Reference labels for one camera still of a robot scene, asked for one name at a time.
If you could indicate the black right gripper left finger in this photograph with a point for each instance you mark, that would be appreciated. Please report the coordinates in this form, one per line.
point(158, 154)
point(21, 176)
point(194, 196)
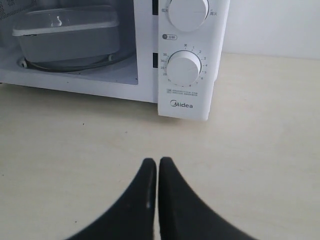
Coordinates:
point(132, 216)

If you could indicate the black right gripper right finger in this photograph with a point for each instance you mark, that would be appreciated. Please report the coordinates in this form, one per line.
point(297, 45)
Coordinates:
point(183, 215)

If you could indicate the glass turntable plate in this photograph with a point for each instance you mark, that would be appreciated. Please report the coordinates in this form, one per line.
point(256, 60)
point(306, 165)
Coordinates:
point(75, 65)

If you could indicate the upper white power knob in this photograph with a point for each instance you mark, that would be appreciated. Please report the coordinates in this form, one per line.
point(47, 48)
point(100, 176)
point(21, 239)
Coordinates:
point(188, 15)

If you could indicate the lower white timer knob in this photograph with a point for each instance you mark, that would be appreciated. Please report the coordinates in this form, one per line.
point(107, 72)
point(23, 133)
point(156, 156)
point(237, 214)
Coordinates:
point(183, 68)

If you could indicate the white plastic lidded container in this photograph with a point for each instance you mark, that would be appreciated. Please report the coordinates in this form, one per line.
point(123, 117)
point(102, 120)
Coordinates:
point(71, 33)

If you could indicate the white microwave oven body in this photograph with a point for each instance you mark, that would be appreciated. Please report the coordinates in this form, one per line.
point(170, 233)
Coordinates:
point(144, 27)

